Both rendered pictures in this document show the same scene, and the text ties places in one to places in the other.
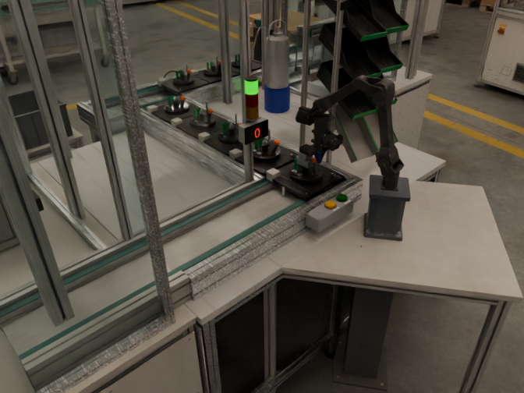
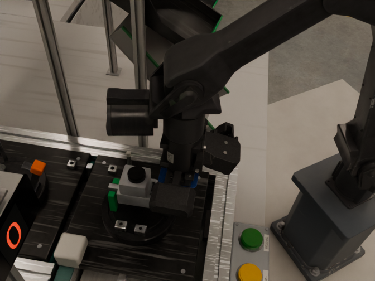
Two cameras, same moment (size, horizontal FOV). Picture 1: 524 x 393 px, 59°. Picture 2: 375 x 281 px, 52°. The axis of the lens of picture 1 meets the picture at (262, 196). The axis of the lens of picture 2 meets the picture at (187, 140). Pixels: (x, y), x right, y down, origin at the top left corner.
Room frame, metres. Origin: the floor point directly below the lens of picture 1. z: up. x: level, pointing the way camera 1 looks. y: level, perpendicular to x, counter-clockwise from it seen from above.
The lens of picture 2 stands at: (1.37, 0.01, 1.61)
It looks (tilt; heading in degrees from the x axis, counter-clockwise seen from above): 49 degrees down; 317
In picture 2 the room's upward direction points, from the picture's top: 5 degrees clockwise
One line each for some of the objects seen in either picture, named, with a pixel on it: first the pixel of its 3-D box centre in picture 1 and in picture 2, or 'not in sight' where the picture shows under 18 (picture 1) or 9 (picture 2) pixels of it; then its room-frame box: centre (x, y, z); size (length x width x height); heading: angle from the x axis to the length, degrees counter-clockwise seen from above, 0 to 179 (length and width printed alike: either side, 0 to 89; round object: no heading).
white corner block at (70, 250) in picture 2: (273, 175); (71, 250); (1.71, -0.05, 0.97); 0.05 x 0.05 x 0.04; 42
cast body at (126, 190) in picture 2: (304, 156); (131, 183); (1.71, -0.18, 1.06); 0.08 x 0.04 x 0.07; 42
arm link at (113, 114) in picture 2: (312, 112); (152, 100); (1.67, -0.20, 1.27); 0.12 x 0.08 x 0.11; 54
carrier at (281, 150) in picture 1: (264, 146); (4, 177); (1.89, -0.02, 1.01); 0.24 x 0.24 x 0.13; 42
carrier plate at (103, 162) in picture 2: (305, 177); (139, 214); (1.70, -0.19, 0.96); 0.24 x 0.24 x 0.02; 42
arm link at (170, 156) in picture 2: (320, 137); (182, 148); (1.64, -0.24, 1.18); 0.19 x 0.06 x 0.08; 132
